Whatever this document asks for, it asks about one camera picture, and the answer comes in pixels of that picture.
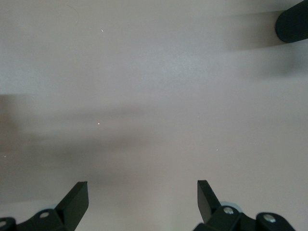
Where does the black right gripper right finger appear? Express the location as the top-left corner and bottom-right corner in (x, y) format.
(193, 180), (257, 231)

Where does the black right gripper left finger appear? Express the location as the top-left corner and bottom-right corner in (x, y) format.
(15, 180), (89, 231)

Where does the brown table cover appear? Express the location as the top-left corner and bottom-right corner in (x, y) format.
(0, 0), (308, 231)

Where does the black ribbed cylinder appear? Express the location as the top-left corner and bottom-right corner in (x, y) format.
(275, 0), (308, 44)

